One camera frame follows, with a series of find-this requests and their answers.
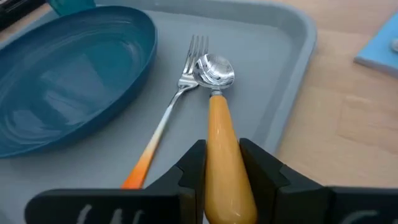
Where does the fork with orange-white handle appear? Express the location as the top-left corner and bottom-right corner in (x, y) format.
(121, 34), (210, 190)

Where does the teal faceted plastic cup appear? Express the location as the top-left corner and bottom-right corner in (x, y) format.
(47, 0), (98, 17)

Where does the teal round plate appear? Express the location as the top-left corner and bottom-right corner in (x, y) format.
(0, 5), (158, 160)

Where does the spoon with orange handle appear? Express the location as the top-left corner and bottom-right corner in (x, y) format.
(192, 53), (259, 224)

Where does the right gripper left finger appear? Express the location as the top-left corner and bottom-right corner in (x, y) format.
(24, 139), (208, 224)

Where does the light blue paper pad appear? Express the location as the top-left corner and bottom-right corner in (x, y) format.
(353, 11), (398, 79)

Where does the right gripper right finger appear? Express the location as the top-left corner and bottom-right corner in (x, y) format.
(239, 138), (398, 224)

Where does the grey plastic tray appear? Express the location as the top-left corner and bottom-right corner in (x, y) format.
(0, 0), (318, 224)

